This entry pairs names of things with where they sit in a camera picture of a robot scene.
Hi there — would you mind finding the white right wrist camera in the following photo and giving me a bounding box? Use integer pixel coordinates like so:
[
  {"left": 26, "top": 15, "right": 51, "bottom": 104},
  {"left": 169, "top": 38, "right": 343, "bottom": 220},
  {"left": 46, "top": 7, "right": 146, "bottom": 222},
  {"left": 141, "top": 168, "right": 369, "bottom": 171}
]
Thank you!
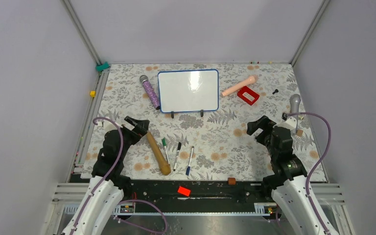
[{"left": 276, "top": 117, "right": 298, "bottom": 130}]

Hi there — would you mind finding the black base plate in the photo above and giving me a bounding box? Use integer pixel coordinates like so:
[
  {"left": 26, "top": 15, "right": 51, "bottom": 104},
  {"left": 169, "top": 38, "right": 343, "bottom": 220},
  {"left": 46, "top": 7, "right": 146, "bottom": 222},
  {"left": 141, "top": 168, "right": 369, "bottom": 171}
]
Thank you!
[{"left": 124, "top": 179, "right": 279, "bottom": 216}]

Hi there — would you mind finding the green whiteboard marker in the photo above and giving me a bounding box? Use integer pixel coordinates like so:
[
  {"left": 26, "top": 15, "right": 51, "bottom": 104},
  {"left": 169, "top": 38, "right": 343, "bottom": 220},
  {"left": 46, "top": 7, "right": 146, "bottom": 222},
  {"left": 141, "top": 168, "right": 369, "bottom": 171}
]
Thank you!
[{"left": 162, "top": 138, "right": 169, "bottom": 163}]

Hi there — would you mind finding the purple glitter microphone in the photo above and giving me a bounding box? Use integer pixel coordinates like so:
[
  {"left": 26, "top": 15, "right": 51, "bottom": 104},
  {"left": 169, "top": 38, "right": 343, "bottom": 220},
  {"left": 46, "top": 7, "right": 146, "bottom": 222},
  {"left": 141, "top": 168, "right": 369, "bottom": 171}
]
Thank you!
[{"left": 140, "top": 75, "right": 160, "bottom": 110}]

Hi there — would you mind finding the silver microphone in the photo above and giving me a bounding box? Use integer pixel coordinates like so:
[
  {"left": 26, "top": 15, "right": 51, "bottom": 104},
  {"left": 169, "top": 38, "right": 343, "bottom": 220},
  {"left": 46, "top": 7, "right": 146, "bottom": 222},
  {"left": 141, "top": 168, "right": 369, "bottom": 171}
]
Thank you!
[{"left": 289, "top": 94, "right": 301, "bottom": 135}]

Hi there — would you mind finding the blue whiteboard marker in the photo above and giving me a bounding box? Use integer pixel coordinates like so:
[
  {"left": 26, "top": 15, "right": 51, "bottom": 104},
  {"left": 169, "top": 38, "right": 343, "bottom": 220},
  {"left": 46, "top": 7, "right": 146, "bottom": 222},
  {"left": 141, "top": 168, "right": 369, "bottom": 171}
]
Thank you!
[{"left": 186, "top": 146, "right": 194, "bottom": 176}]

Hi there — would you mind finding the black whiteboard marker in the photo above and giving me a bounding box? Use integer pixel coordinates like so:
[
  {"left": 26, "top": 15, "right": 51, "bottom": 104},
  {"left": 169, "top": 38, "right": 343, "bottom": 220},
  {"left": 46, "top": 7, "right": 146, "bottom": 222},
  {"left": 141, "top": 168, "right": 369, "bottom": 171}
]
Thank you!
[{"left": 173, "top": 142, "right": 182, "bottom": 171}]

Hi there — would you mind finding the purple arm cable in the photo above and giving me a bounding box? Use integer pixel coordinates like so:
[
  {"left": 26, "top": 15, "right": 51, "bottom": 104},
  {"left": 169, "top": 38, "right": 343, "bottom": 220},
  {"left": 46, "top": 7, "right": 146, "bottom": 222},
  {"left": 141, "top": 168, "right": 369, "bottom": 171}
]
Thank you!
[
  {"left": 68, "top": 117, "right": 168, "bottom": 235},
  {"left": 282, "top": 112, "right": 332, "bottom": 235}
]

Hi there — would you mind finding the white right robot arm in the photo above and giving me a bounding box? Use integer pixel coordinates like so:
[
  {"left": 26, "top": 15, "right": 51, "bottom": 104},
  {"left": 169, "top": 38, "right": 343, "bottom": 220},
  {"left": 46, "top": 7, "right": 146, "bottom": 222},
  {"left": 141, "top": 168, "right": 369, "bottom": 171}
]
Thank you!
[{"left": 247, "top": 115, "right": 338, "bottom": 235}]

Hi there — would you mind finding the red rectangular frame block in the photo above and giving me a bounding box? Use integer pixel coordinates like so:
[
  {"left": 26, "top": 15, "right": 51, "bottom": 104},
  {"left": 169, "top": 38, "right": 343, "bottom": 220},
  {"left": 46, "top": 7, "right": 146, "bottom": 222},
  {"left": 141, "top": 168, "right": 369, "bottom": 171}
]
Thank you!
[{"left": 237, "top": 86, "right": 260, "bottom": 106}]

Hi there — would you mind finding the brown small block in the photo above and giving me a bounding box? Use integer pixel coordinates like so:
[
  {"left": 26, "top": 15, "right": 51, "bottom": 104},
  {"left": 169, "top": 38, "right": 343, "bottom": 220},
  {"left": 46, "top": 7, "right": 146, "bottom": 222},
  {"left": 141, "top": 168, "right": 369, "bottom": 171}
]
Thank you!
[{"left": 227, "top": 177, "right": 236, "bottom": 185}]

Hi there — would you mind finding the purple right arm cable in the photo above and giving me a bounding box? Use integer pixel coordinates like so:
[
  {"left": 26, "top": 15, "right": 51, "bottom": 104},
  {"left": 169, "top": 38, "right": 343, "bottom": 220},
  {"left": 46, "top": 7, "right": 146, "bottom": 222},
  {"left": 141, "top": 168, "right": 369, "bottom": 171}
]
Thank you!
[{"left": 282, "top": 112, "right": 332, "bottom": 235}]

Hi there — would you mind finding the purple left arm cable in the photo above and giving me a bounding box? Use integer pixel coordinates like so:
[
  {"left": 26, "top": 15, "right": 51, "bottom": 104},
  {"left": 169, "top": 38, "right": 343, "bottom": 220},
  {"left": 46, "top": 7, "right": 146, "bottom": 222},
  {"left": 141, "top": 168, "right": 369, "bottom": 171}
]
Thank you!
[{"left": 68, "top": 117, "right": 168, "bottom": 235}]

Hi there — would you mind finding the pink microphone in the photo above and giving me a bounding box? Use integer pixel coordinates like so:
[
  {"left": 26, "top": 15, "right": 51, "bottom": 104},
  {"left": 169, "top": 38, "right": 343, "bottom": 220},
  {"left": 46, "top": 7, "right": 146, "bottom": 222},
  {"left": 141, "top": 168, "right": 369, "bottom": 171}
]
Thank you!
[{"left": 221, "top": 75, "right": 259, "bottom": 97}]

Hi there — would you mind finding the floral patterned table mat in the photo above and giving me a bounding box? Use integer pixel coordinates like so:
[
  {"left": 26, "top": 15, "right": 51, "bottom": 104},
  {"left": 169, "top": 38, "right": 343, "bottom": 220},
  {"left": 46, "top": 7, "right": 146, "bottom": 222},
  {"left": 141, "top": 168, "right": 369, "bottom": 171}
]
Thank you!
[{"left": 80, "top": 63, "right": 328, "bottom": 182}]

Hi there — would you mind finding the teal corner clamp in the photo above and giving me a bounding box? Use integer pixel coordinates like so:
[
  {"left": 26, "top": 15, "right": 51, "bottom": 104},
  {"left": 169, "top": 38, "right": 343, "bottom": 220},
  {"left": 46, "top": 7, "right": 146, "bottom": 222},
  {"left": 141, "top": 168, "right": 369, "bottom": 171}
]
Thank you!
[{"left": 95, "top": 62, "right": 110, "bottom": 72}]

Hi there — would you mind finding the wooden small cube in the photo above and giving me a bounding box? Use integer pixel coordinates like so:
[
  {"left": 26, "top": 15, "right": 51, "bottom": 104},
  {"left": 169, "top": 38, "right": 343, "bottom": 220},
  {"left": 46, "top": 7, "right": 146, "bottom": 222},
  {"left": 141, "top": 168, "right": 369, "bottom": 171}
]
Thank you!
[{"left": 296, "top": 129, "right": 304, "bottom": 137}]

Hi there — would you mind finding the blue framed whiteboard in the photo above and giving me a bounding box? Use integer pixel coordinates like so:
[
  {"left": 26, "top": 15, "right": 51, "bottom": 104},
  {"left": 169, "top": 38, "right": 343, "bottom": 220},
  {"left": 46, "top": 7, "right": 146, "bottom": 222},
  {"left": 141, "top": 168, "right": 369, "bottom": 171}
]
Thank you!
[{"left": 157, "top": 69, "right": 220, "bottom": 114}]

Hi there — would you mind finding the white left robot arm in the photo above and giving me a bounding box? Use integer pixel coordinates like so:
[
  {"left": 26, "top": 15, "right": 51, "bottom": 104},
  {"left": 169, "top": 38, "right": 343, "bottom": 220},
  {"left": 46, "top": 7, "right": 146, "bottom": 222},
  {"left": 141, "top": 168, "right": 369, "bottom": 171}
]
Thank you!
[{"left": 61, "top": 116, "right": 150, "bottom": 235}]

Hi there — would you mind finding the red flat card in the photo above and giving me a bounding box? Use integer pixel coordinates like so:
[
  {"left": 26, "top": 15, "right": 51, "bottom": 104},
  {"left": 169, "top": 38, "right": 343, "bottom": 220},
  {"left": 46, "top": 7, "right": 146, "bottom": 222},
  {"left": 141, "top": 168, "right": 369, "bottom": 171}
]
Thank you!
[{"left": 177, "top": 186, "right": 191, "bottom": 197}]

